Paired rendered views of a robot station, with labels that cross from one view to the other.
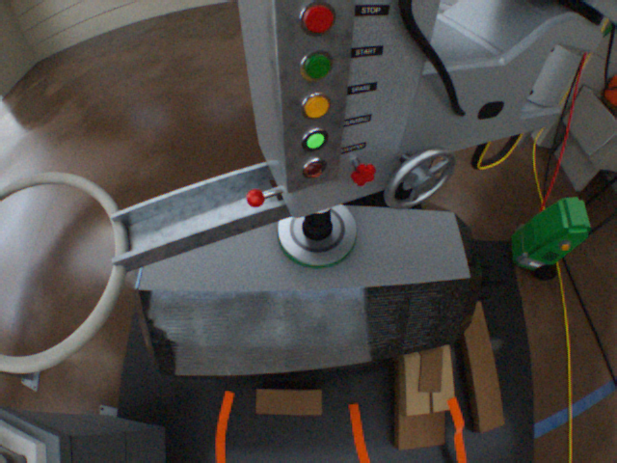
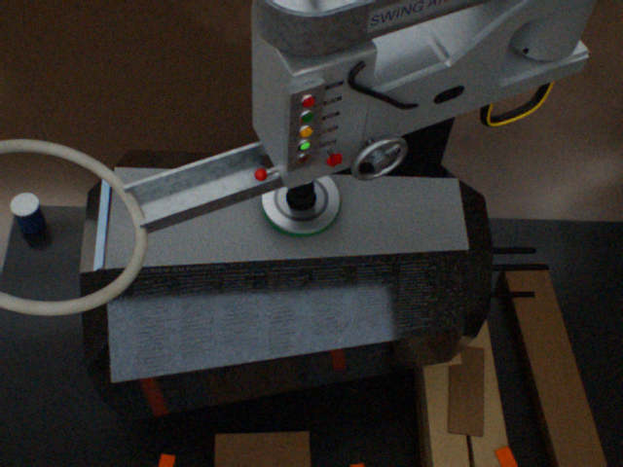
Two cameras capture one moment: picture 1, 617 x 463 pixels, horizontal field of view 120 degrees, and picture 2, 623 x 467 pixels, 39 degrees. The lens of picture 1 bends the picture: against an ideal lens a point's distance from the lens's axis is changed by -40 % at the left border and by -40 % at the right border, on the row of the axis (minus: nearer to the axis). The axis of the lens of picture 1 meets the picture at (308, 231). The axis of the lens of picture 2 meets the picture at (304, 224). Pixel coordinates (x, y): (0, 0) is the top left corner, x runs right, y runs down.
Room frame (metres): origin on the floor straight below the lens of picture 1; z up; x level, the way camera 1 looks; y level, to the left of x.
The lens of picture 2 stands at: (-0.88, 0.11, 2.86)
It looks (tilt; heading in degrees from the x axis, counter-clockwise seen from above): 59 degrees down; 353
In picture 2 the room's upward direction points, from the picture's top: 5 degrees clockwise
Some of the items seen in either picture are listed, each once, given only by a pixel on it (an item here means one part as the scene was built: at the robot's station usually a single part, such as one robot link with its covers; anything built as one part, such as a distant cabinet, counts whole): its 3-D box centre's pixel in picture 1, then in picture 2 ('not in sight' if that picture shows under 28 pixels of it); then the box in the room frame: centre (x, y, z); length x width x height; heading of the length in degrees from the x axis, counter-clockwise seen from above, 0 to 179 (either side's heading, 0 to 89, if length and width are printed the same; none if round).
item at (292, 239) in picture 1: (317, 229); (301, 198); (0.42, -0.02, 0.85); 0.21 x 0.21 x 0.01
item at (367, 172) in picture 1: (359, 168); (331, 156); (0.30, -0.08, 1.22); 0.04 x 0.04 x 0.04; 22
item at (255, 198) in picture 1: (268, 194); (269, 171); (0.30, 0.07, 1.15); 0.08 x 0.03 x 0.03; 112
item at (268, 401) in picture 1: (289, 401); (262, 456); (-0.06, 0.09, 0.07); 0.30 x 0.12 x 0.12; 90
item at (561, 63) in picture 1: (541, 61); (550, 8); (0.67, -0.63, 1.32); 0.19 x 0.19 x 0.20
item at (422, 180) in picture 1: (410, 165); (373, 148); (0.35, -0.18, 1.18); 0.15 x 0.10 x 0.15; 112
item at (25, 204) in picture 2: not in sight; (28, 213); (0.87, 0.93, 0.08); 0.10 x 0.10 x 0.13
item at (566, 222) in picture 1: (565, 223); not in sight; (0.72, -1.57, 0.43); 0.35 x 0.35 x 0.87; 72
